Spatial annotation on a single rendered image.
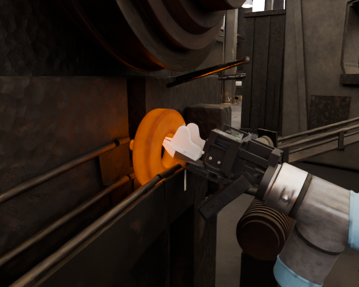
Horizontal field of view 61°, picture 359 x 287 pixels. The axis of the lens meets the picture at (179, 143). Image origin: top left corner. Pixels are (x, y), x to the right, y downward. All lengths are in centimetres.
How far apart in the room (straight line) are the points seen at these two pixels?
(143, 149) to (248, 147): 17
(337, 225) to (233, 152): 18
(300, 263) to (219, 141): 22
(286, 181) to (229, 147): 10
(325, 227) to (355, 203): 5
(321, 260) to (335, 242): 4
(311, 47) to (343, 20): 32
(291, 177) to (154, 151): 22
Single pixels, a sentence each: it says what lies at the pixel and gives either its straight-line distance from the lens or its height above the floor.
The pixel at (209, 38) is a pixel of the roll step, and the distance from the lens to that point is 60.
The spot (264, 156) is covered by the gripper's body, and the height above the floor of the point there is 75.
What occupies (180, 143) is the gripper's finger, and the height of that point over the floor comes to 76.
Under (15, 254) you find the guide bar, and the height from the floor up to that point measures 68.
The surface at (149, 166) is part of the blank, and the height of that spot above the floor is 73.
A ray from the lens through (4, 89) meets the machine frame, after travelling 40.
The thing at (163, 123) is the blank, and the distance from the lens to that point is 53.
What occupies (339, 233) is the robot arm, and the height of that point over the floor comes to 66.
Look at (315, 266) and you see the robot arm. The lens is 53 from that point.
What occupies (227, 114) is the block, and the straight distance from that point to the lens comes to 76.
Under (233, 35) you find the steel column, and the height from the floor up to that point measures 201.
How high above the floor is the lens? 87
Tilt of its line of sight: 13 degrees down
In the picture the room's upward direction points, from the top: straight up
